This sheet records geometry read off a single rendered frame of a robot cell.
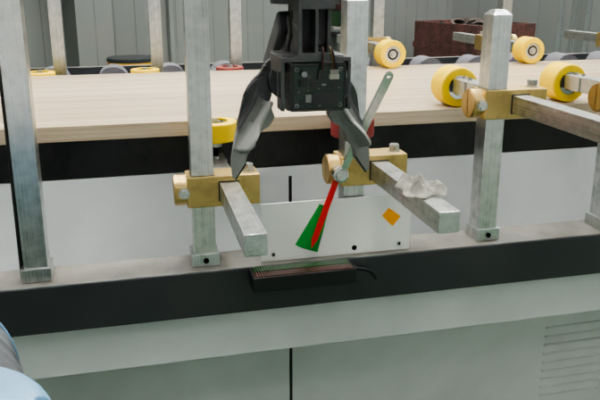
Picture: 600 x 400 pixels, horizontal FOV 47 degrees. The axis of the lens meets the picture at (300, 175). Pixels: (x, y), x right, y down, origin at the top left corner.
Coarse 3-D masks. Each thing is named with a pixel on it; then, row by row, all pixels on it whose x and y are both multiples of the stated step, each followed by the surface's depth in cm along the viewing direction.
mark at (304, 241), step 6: (318, 210) 115; (312, 216) 115; (318, 216) 115; (312, 222) 115; (324, 222) 116; (306, 228) 115; (312, 228) 115; (306, 234) 115; (312, 234) 116; (300, 240) 115; (306, 240) 116; (318, 240) 116; (300, 246) 116; (306, 246) 116; (312, 246) 116; (318, 246) 116
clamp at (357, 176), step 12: (324, 156) 116; (336, 156) 115; (372, 156) 114; (384, 156) 115; (396, 156) 116; (324, 168) 116; (348, 168) 114; (360, 168) 114; (324, 180) 117; (348, 180) 115; (360, 180) 115
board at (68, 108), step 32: (512, 64) 211; (544, 64) 211; (0, 96) 153; (64, 96) 153; (96, 96) 153; (128, 96) 153; (160, 96) 153; (224, 96) 153; (384, 96) 153; (416, 96) 153; (0, 128) 121; (64, 128) 122; (96, 128) 124; (128, 128) 125; (160, 128) 126; (288, 128) 132; (320, 128) 134
